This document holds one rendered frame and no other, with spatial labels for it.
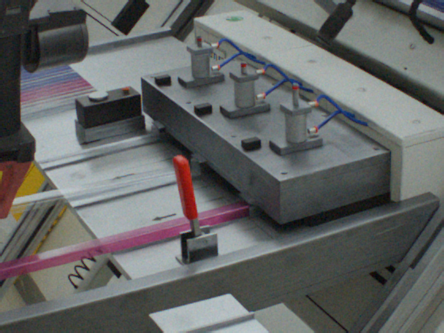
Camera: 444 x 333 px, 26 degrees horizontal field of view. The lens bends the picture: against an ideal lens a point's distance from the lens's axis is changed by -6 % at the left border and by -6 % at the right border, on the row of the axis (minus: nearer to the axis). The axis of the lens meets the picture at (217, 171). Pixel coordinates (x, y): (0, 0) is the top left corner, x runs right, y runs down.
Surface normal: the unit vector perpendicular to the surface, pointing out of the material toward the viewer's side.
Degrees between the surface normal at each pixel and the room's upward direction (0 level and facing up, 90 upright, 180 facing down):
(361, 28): 90
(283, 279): 90
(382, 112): 44
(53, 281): 90
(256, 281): 90
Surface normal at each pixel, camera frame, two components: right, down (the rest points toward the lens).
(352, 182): 0.45, 0.37
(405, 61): -0.67, -0.47
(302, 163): -0.04, -0.90
